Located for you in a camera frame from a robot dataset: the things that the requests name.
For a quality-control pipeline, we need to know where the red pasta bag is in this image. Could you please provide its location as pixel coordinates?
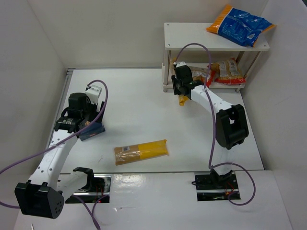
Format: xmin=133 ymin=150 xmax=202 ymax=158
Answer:
xmin=189 ymin=66 xmax=215 ymax=88
xmin=208 ymin=58 xmax=246 ymax=85

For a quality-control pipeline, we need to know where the blue orange pasta bag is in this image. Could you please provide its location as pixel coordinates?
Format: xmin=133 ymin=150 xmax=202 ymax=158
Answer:
xmin=206 ymin=4 xmax=275 ymax=47

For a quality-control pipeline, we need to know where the red pasta bag left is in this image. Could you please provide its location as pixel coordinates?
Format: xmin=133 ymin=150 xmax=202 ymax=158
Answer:
xmin=189 ymin=66 xmax=215 ymax=88

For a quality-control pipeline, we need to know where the metal table edge rail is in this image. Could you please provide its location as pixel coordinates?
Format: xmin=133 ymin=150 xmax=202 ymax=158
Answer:
xmin=46 ymin=68 xmax=75 ymax=148

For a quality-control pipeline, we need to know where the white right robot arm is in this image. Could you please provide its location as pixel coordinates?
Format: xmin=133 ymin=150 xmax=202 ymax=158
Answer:
xmin=171 ymin=62 xmax=249 ymax=184

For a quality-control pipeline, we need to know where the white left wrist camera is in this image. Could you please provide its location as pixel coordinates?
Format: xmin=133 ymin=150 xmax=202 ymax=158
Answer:
xmin=85 ymin=85 xmax=102 ymax=105

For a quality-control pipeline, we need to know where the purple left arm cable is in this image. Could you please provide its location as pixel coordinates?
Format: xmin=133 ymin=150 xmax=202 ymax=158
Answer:
xmin=0 ymin=80 xmax=108 ymax=230

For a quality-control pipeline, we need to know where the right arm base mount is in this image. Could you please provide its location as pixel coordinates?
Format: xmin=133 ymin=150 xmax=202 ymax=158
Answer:
xmin=191 ymin=172 xmax=241 ymax=202

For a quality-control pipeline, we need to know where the yellow spaghetti pack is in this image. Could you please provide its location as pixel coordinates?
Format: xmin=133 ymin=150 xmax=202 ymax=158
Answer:
xmin=170 ymin=57 xmax=188 ymax=106
xmin=114 ymin=139 xmax=168 ymax=166

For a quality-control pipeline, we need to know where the red pasta bag right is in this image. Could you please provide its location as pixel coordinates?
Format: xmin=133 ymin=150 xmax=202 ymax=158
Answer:
xmin=208 ymin=58 xmax=246 ymax=85

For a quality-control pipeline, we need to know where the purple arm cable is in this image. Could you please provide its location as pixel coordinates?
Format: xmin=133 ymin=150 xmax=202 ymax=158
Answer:
xmin=0 ymin=80 xmax=108 ymax=230
xmin=176 ymin=43 xmax=256 ymax=206

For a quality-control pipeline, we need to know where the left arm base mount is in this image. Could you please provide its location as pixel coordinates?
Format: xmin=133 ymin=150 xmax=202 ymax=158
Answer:
xmin=58 ymin=172 xmax=111 ymax=204

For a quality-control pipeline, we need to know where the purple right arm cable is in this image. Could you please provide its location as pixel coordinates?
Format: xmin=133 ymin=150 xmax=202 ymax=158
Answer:
xmin=176 ymin=43 xmax=256 ymax=206

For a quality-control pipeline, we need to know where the white two-tier shelf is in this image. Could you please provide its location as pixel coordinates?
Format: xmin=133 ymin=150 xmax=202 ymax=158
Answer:
xmin=162 ymin=23 xmax=270 ymax=92

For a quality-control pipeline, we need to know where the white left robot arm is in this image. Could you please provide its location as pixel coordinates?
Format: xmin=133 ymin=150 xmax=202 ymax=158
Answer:
xmin=14 ymin=92 xmax=105 ymax=219

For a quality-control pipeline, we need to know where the yellow spaghetti pack on table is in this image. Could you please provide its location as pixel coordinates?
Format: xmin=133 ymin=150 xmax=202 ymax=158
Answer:
xmin=114 ymin=139 xmax=168 ymax=166

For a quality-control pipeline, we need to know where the blue Barilla pasta box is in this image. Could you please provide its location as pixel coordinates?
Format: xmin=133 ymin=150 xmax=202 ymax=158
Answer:
xmin=79 ymin=122 xmax=106 ymax=141

